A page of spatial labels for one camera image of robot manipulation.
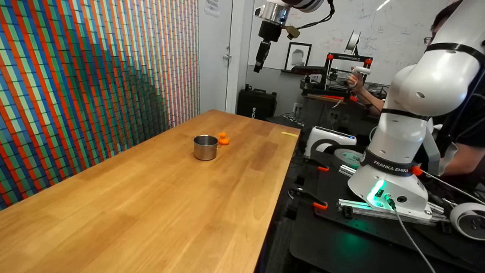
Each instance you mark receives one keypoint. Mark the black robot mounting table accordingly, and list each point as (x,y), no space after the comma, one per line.
(353,243)

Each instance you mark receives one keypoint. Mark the orange black clamp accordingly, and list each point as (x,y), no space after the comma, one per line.
(322,169)
(319,205)

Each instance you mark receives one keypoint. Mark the white box device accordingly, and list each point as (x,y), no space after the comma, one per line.
(327,137)

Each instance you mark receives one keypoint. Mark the white object in person's hand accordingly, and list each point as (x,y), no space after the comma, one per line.
(360,70)

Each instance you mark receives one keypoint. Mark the white round wheel part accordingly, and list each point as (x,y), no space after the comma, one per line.
(466,220)

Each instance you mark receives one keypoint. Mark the orange rubber duck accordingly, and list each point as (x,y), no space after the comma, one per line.
(222,138)

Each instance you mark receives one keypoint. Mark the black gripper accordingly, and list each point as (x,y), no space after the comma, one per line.
(269,31)

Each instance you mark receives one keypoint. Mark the small steel pot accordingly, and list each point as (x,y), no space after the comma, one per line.
(204,149)

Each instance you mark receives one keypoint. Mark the small wrist camera box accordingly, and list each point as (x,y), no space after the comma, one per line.
(292,32)

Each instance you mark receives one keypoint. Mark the grey filament spool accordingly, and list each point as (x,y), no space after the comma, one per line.
(353,40)

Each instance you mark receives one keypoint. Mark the black orange 3D printer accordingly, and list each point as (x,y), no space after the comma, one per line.
(336,76)

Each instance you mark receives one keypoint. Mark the black carrying case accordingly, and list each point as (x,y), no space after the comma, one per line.
(256,104)

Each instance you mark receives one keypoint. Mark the person's bare hand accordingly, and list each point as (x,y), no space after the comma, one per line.
(356,84)

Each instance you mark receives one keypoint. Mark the framed portrait picture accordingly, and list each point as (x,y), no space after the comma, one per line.
(297,57)

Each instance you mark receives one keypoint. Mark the white door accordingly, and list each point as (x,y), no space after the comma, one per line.
(213,66)

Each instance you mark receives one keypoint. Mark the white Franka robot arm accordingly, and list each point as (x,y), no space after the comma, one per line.
(429,85)

